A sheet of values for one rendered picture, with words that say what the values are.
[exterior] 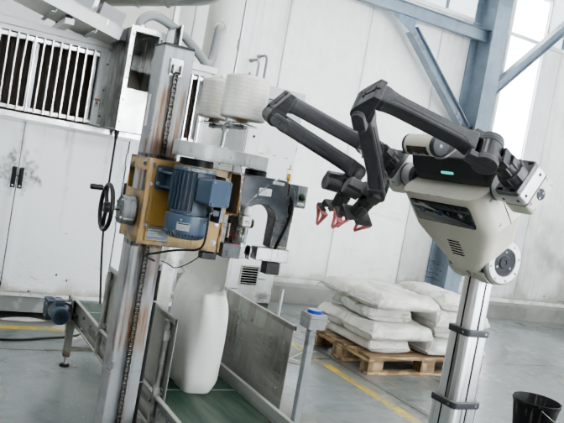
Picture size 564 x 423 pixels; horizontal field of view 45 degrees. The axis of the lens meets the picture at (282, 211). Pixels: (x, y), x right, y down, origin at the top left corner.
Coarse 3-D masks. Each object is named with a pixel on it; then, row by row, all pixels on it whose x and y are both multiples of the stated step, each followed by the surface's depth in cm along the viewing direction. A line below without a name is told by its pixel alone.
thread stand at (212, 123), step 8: (240, 32) 256; (240, 40) 256; (240, 48) 256; (208, 120) 269; (216, 120) 267; (224, 128) 257; (232, 128) 252; (240, 128) 246; (256, 128) 247; (224, 136) 258
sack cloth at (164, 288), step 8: (168, 248) 346; (160, 256) 348; (168, 256) 349; (168, 264) 352; (168, 272) 353; (160, 280) 352; (168, 280) 355; (160, 288) 353; (168, 288) 356; (160, 296) 354; (168, 296) 359; (160, 304) 355; (168, 304) 364
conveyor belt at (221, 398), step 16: (96, 304) 421; (96, 320) 384; (224, 384) 311; (176, 400) 280; (192, 400) 283; (208, 400) 286; (224, 400) 290; (240, 400) 293; (192, 416) 265; (208, 416) 268; (224, 416) 271; (240, 416) 274; (256, 416) 278
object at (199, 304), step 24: (192, 264) 316; (216, 264) 293; (192, 288) 298; (216, 288) 288; (192, 312) 291; (216, 312) 289; (192, 336) 289; (216, 336) 290; (192, 360) 288; (216, 360) 291; (192, 384) 289
